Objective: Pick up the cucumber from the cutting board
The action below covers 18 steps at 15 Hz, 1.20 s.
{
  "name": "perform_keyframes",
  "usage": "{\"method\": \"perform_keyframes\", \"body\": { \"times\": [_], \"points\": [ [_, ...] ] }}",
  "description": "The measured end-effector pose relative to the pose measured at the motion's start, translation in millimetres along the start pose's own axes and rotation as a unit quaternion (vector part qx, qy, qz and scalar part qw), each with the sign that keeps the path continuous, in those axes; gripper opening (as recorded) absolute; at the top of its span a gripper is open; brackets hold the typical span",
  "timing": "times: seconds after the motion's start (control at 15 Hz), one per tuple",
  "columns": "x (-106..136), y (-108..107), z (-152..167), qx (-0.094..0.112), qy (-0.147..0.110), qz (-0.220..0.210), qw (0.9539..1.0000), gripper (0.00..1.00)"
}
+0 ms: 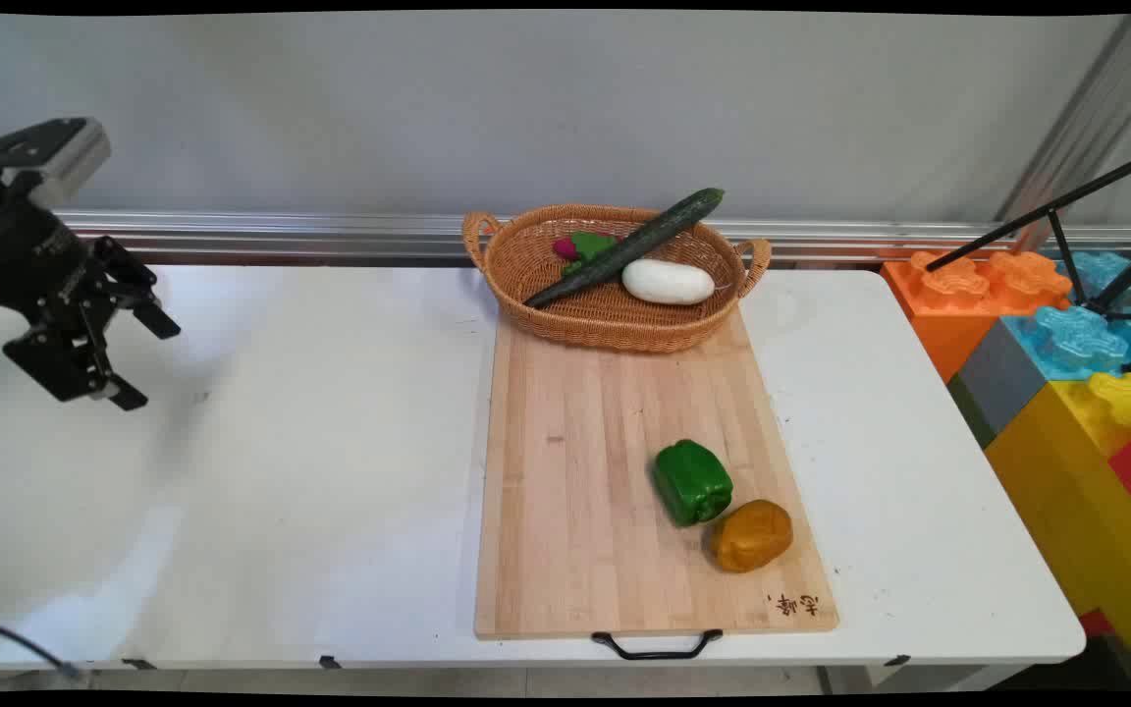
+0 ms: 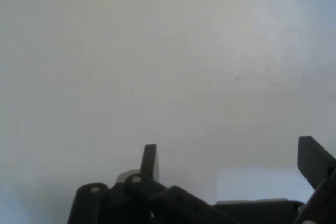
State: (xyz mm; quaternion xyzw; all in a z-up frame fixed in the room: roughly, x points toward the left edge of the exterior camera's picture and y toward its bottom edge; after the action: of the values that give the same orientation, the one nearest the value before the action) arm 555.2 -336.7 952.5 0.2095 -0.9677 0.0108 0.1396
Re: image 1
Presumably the orange-brown potato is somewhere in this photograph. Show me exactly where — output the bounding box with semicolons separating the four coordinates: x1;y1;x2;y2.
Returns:
709;499;794;574

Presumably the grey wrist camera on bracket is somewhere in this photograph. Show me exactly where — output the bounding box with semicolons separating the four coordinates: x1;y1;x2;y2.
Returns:
0;117;113;209

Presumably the horizontal aluminium rail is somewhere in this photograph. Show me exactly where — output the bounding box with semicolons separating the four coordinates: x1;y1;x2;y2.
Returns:
55;208;1131;266

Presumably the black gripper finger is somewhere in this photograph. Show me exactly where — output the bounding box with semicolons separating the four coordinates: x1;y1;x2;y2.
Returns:
89;236;182;341
2;291;150;412

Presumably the grey giant building block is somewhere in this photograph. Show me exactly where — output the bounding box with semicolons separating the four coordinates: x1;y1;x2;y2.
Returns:
947;318;1050;450

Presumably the wooden cutting board, black handle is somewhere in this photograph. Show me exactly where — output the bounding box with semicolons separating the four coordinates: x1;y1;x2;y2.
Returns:
473;304;840;662

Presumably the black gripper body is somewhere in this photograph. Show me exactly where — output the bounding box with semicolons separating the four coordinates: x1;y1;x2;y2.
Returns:
0;192;100;333

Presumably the long dark green cucumber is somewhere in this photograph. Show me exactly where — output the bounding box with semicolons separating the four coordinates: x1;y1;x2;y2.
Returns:
522;188;726;309

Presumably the black tripod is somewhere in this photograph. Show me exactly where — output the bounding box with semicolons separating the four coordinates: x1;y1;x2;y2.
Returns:
926;144;1131;325

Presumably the light blue giant building block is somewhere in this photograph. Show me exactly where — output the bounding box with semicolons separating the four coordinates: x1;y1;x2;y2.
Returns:
1054;249;1131;317
1000;303;1131;382

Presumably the magenta radish with green leaves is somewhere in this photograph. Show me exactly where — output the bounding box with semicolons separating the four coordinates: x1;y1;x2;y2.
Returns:
552;231;620;277

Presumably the orange giant building block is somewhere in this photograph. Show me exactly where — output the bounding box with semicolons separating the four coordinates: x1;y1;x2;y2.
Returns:
881;249;1074;385

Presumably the green bell pepper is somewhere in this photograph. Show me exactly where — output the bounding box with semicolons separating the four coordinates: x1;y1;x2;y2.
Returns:
651;439;735;528

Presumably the woven wicker basket with handles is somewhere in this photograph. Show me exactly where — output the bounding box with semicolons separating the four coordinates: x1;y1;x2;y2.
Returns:
461;203;773;354

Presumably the black cable with metal connector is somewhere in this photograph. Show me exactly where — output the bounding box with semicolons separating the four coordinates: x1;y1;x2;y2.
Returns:
0;615;93;684

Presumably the yellow giant building block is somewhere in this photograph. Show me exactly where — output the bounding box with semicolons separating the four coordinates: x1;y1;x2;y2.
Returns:
984;371;1131;692

